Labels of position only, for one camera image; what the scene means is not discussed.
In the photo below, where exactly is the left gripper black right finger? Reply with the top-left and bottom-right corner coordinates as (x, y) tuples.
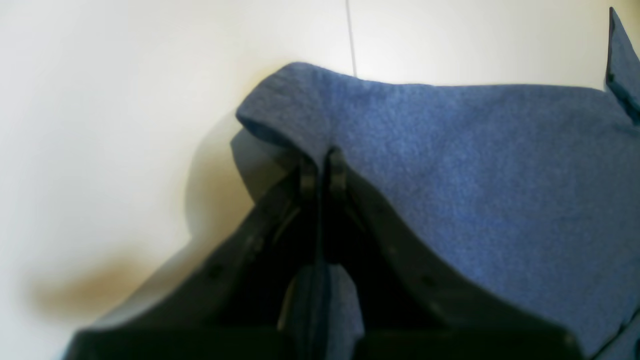
(325, 148), (583, 360)

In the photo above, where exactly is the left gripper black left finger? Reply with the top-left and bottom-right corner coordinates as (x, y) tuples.
(65, 157), (318, 360)

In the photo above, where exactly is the blue grey T-shirt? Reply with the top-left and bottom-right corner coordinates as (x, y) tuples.
(236, 10), (640, 360)

